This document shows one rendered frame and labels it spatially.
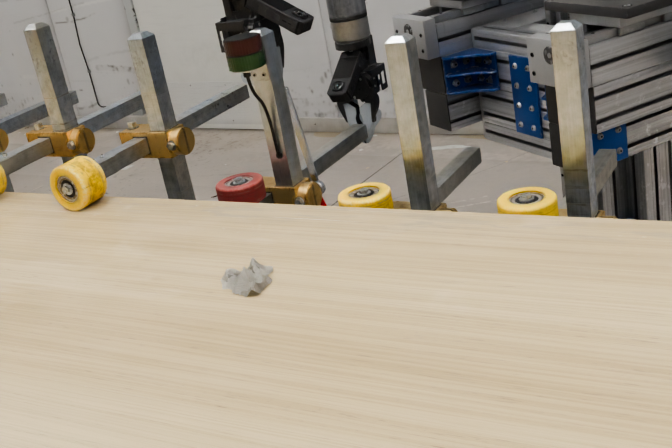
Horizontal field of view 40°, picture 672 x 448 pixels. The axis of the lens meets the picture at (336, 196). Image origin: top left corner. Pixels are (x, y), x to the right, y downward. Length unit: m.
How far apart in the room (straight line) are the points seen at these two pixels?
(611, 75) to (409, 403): 1.01
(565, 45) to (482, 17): 0.91
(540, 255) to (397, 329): 0.22
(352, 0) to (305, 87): 3.05
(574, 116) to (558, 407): 0.55
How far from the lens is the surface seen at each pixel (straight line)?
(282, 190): 1.55
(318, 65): 4.74
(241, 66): 1.45
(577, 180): 1.34
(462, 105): 2.17
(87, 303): 1.23
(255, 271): 1.17
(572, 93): 1.29
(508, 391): 0.87
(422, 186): 1.43
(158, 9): 5.34
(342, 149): 1.77
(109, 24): 5.64
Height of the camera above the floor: 1.39
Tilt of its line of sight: 21 degrees down
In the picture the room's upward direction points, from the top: 11 degrees counter-clockwise
